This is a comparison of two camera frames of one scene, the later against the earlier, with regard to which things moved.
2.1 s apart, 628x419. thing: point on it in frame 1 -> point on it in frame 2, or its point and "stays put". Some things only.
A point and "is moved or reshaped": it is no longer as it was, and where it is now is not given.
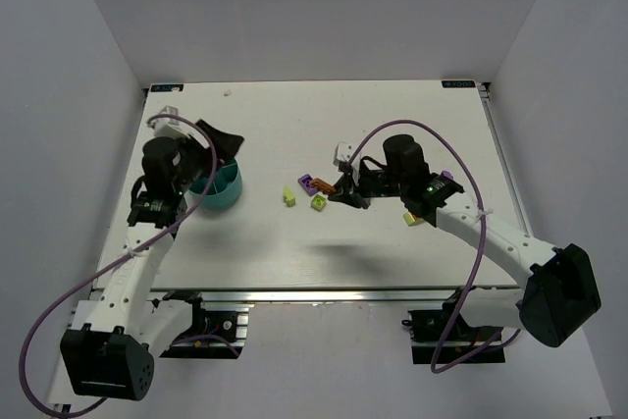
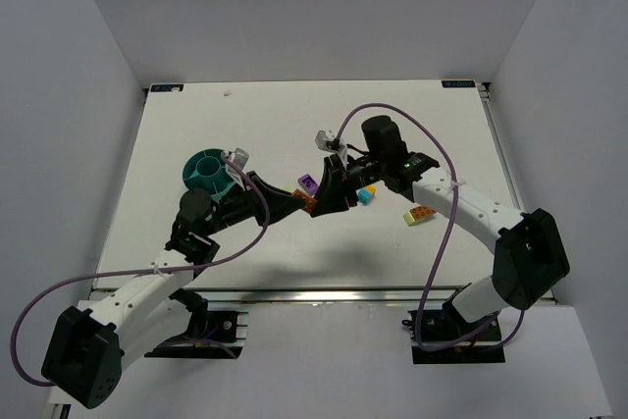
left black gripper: (204, 150) -> (253, 196)
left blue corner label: (167, 87) stays put
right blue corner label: (458, 83) stays put
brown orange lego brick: (323, 186) is moved or reshaped
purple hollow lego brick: (305, 182) stays put
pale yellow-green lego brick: (412, 220) stays put
